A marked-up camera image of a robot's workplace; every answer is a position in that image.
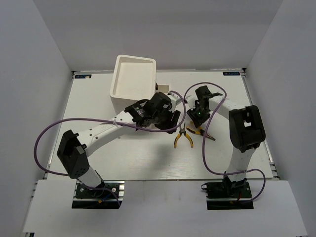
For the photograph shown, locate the white bottom drawer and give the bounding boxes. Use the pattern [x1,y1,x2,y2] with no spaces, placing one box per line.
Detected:
[156,84,170,94]

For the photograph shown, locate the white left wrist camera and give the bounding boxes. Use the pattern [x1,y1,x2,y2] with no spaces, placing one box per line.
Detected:
[167,93,182,111]

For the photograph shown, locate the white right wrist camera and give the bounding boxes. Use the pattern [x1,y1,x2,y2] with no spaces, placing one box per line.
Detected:
[185,95,197,111]

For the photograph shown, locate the blue corner label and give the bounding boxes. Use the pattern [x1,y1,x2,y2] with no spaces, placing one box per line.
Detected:
[223,71,240,76]
[75,75,92,79]

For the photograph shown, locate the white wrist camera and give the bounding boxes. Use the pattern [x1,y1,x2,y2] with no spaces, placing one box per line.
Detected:
[167,93,182,111]
[185,95,197,111]

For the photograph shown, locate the blue right corner label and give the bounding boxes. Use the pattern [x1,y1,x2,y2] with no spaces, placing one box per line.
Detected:
[223,71,240,76]

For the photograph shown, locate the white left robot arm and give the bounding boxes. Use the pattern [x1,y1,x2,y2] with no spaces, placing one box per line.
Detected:
[57,92,182,197]

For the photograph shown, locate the blue left corner label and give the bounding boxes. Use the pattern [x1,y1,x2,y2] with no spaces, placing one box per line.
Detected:
[75,75,92,79]

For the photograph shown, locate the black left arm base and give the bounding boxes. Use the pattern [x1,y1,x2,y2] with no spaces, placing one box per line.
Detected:
[72,181,125,209]

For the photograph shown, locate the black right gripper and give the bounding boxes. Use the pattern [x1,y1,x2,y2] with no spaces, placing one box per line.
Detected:
[187,103,211,128]

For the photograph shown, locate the white drawer cabinet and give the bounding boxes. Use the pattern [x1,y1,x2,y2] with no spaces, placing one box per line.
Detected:
[110,55,167,122]

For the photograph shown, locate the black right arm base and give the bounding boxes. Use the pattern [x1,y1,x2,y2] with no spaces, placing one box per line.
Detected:
[201,177,254,210]

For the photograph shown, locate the yellow needle nose pliers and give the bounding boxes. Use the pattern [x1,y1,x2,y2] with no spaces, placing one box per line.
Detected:
[173,122,194,149]

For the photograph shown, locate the yellow orange long pliers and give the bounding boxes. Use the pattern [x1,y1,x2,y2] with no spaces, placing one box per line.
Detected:
[186,121,216,141]

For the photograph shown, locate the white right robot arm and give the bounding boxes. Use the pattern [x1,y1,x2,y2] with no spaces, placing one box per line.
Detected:
[185,83,266,198]

